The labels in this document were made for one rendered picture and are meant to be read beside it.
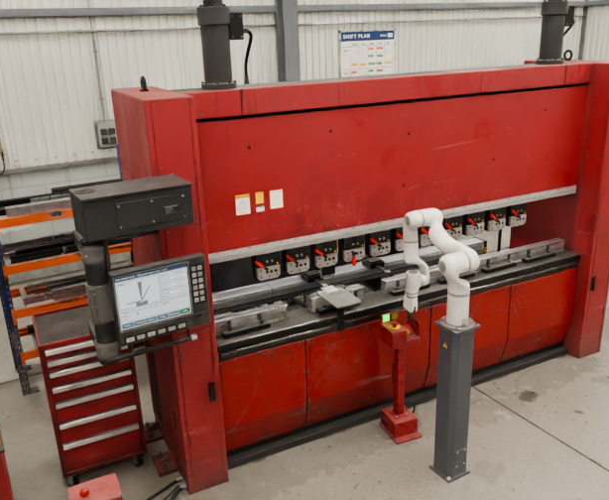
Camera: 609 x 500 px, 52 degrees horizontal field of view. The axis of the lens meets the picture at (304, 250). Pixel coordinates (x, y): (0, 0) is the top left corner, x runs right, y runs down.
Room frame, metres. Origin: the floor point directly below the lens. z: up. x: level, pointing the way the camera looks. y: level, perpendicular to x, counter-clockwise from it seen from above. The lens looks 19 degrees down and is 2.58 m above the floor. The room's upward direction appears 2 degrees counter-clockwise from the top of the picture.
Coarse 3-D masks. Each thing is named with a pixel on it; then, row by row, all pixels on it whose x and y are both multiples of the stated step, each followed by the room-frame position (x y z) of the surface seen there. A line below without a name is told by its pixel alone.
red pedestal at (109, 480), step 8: (96, 480) 2.21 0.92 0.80; (104, 480) 2.21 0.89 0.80; (112, 480) 2.21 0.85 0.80; (72, 488) 2.17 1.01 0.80; (80, 488) 2.17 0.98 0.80; (88, 488) 2.16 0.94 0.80; (96, 488) 2.16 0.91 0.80; (104, 488) 2.16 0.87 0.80; (112, 488) 2.16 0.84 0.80; (72, 496) 2.12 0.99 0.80; (80, 496) 2.12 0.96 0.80; (88, 496) 2.12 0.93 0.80; (96, 496) 2.11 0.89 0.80; (104, 496) 2.11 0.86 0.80; (112, 496) 2.11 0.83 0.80; (120, 496) 2.11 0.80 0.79
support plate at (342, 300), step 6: (342, 288) 3.75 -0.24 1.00; (318, 294) 3.67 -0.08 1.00; (324, 294) 3.66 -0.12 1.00; (336, 294) 3.66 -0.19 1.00; (342, 294) 3.65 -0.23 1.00; (348, 294) 3.65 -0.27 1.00; (330, 300) 3.57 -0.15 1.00; (336, 300) 3.56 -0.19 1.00; (342, 300) 3.56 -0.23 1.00; (348, 300) 3.56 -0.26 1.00; (354, 300) 3.55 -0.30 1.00; (360, 300) 3.55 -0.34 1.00; (336, 306) 3.48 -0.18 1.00; (342, 306) 3.47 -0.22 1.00; (348, 306) 3.49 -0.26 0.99
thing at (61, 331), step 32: (64, 320) 3.44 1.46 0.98; (64, 352) 3.14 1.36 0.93; (64, 384) 3.14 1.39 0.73; (96, 384) 3.20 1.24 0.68; (128, 384) 3.28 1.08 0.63; (64, 416) 3.11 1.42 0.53; (96, 416) 3.17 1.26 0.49; (128, 416) 3.27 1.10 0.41; (64, 448) 3.09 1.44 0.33; (96, 448) 3.18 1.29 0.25; (128, 448) 3.26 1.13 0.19
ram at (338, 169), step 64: (256, 128) 3.51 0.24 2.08; (320, 128) 3.69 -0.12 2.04; (384, 128) 3.88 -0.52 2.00; (448, 128) 4.10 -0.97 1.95; (512, 128) 4.35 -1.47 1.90; (576, 128) 4.62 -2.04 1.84; (320, 192) 3.69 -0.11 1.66; (384, 192) 3.89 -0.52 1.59; (448, 192) 4.11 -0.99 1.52; (512, 192) 4.37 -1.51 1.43
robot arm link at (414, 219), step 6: (414, 210) 3.50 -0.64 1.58; (420, 210) 3.49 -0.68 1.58; (408, 216) 3.46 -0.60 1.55; (414, 216) 3.44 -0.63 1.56; (420, 216) 3.45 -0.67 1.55; (408, 222) 3.45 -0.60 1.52; (414, 222) 3.43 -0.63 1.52; (420, 222) 3.44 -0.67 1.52; (408, 228) 3.59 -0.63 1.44; (414, 228) 3.53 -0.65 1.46; (408, 234) 3.59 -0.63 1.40; (414, 234) 3.59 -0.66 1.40; (408, 240) 3.59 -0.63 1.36; (414, 240) 3.59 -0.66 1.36
